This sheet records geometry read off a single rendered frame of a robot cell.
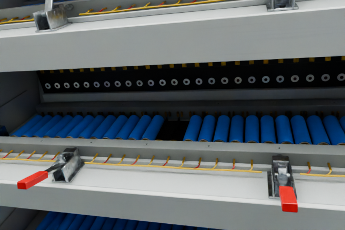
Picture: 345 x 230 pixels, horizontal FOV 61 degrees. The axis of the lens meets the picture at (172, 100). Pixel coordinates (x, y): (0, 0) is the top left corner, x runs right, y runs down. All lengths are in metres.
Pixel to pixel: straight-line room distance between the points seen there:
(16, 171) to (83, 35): 0.22
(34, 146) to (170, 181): 0.21
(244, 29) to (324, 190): 0.19
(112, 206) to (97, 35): 0.21
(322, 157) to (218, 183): 0.12
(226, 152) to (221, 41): 0.13
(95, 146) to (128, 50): 0.15
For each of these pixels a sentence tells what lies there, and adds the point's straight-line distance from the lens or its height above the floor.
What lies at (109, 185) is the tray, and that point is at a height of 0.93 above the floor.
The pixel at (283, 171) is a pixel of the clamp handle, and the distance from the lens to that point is 0.33.
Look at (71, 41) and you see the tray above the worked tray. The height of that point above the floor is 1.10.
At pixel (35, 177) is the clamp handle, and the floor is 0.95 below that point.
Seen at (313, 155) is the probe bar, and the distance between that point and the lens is 0.37.
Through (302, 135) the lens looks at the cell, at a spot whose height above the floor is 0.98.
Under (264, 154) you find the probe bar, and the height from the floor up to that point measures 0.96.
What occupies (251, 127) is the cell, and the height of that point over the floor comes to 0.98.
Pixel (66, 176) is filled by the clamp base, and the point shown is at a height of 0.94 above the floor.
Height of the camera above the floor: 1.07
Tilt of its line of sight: 8 degrees down
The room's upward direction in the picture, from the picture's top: 3 degrees counter-clockwise
